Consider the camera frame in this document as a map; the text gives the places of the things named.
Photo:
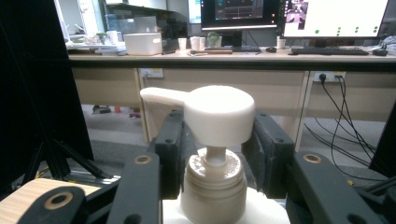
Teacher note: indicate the white storage box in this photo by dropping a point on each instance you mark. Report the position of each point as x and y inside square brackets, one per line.
[143, 44]

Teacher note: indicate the black metal stand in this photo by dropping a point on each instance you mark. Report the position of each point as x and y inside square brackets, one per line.
[378, 186]
[59, 161]

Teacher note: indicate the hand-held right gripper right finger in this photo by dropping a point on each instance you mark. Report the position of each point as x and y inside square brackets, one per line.
[271, 152]

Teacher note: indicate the computer monitor with white screen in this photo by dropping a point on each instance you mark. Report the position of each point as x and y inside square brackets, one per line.
[336, 18]

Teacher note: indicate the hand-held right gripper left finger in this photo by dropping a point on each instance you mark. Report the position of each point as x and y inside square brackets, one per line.
[171, 149]

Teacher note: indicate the white paper cup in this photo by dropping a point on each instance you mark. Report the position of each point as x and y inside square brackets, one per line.
[280, 42]
[182, 44]
[195, 43]

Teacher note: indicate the beige office desk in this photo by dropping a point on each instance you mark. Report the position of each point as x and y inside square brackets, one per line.
[106, 87]

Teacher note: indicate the black frame bar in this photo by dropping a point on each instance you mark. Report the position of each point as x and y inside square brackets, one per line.
[218, 65]

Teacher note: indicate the black computer monitor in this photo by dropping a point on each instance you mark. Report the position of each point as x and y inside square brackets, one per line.
[239, 14]

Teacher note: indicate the black keyboard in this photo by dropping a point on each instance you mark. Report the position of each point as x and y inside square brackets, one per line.
[330, 51]
[233, 49]

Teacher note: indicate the small green plant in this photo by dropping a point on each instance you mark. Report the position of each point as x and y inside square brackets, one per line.
[213, 39]

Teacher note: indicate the black computer mouse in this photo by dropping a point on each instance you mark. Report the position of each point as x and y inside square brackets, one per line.
[380, 52]
[271, 49]

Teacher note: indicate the white power socket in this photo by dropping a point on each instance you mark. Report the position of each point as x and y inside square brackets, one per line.
[152, 73]
[334, 76]

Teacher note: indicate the white pump bottle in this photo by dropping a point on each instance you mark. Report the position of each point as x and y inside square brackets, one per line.
[218, 115]

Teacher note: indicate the black power plug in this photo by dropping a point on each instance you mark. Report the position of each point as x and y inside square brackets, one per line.
[322, 77]

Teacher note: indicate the small dark object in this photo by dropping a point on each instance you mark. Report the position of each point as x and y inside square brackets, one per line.
[101, 109]

